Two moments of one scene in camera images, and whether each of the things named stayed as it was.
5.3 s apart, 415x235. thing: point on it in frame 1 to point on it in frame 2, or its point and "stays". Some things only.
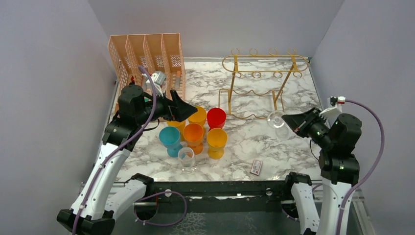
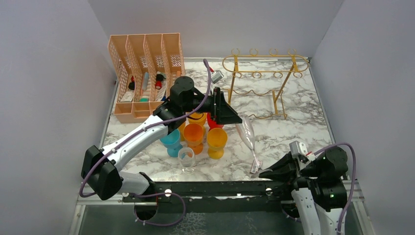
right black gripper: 299,122 to 287,169
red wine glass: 216,118 stays
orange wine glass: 193,133 stays
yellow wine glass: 180,125 stays
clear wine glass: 276,120 to 245,131
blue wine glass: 170,137 stays
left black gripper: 176,109 to 222,112
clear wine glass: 187,159 stays
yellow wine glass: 216,139 stays
